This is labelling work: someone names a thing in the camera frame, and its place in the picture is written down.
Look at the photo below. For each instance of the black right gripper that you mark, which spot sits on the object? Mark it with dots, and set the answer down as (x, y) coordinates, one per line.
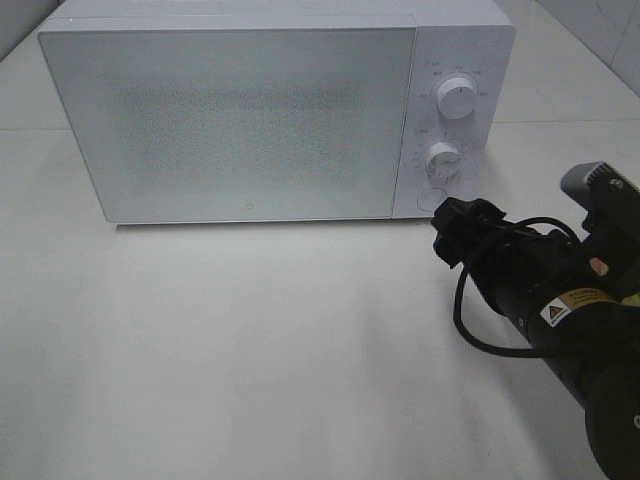
(514, 267)

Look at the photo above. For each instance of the round door release button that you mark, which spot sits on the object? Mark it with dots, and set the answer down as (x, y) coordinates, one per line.
(430, 199)

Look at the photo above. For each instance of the white microwave door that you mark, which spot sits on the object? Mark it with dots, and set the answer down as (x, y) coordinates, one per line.
(197, 126)

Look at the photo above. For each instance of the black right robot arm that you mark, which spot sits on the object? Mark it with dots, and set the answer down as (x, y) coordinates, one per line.
(590, 341)

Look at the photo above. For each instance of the lower white timer knob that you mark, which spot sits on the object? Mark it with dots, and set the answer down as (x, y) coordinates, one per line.
(443, 160)

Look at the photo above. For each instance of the upper white power knob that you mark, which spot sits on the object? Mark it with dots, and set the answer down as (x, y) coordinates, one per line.
(456, 96)

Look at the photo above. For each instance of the white microwave oven body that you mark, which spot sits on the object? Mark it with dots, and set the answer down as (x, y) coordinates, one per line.
(451, 37)

